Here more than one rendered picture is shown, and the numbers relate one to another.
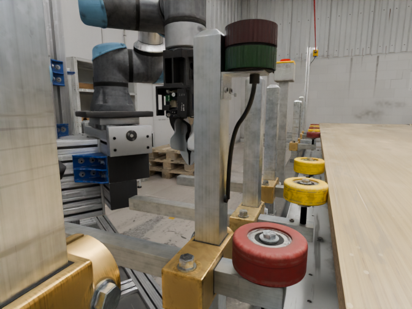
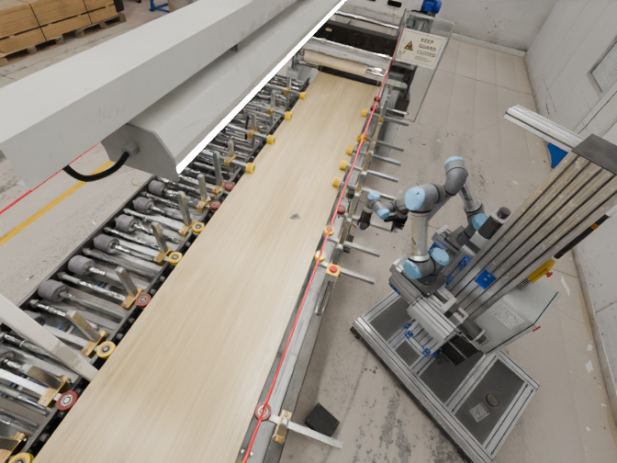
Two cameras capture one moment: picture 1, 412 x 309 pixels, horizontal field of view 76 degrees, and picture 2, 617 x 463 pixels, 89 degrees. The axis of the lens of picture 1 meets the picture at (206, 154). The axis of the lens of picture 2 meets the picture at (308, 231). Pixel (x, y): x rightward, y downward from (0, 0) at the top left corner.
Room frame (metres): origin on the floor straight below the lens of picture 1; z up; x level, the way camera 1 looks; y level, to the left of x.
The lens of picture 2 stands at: (1.95, -0.70, 2.64)
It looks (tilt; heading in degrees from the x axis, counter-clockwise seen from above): 49 degrees down; 166
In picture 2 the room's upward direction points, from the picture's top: 11 degrees clockwise
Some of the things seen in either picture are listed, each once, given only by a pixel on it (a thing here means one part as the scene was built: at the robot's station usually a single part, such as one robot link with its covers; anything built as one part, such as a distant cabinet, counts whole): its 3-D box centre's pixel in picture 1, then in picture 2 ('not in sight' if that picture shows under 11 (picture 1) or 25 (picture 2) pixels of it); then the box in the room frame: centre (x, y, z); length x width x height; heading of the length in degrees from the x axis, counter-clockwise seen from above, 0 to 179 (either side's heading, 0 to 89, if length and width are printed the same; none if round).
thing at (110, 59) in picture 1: (112, 64); (435, 260); (0.97, 0.33, 1.21); 0.13 x 0.12 x 0.14; 109
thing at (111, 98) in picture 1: (112, 97); (428, 271); (0.97, 0.34, 1.09); 0.15 x 0.15 x 0.10
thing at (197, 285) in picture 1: (206, 262); not in sight; (0.32, 0.00, 0.85); 0.14 x 0.06 x 0.05; 157
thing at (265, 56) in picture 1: (249, 61); not in sight; (0.32, -0.05, 1.10); 0.06 x 0.06 x 0.02
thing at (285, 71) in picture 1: (284, 73); (331, 273); (1.04, -0.30, 1.18); 0.07 x 0.07 x 0.08; 67
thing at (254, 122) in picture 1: (252, 186); (342, 241); (0.57, -0.10, 0.87); 0.04 x 0.04 x 0.48; 67
